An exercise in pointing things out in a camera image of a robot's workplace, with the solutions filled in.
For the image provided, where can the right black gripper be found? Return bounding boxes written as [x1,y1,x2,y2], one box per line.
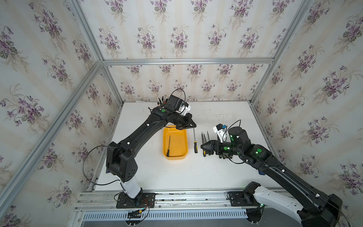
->
[199,139,243,157]

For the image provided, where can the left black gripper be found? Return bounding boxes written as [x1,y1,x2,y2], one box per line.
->
[171,113,198,131]

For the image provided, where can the yellow plastic storage tray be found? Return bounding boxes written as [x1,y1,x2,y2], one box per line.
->
[163,125,189,160]

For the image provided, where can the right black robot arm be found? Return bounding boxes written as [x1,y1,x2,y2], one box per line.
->
[201,127,343,227]

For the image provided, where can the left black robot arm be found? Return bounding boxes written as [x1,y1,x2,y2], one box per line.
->
[105,104,196,200]

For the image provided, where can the pens in cup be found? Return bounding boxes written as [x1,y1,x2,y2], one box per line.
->
[157,96,168,105]

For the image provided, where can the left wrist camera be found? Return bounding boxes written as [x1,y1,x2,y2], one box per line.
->
[165,95,191,116]

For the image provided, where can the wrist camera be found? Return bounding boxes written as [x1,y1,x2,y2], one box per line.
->
[213,124,227,143]
[165,95,191,116]

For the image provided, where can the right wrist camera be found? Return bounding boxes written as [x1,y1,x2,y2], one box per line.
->
[213,124,227,143]

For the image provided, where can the aluminium mounting rail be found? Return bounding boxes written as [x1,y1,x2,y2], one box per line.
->
[73,188,243,212]

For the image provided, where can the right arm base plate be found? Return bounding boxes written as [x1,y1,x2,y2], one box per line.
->
[226,191,256,207]

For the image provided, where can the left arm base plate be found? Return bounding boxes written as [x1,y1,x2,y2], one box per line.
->
[116,193,156,209]

